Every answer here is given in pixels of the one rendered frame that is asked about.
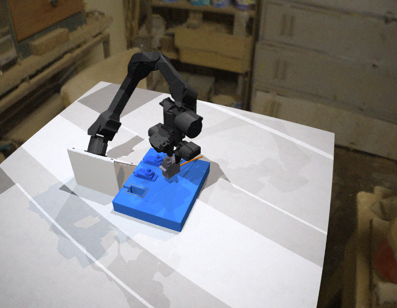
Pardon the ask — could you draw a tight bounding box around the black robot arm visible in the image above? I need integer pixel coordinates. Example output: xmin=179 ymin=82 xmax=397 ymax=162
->
xmin=84 ymin=52 xmax=203 ymax=157

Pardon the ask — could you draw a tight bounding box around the grey micro servo with orange cable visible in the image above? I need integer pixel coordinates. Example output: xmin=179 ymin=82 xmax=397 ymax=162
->
xmin=159 ymin=155 xmax=203 ymax=180

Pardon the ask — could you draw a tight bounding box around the blue rectangular block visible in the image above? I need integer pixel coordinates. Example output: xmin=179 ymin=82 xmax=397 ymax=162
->
xmin=112 ymin=148 xmax=210 ymax=232

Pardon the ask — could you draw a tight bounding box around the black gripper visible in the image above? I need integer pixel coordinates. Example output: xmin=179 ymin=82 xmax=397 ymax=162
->
xmin=148 ymin=123 xmax=201 ymax=164

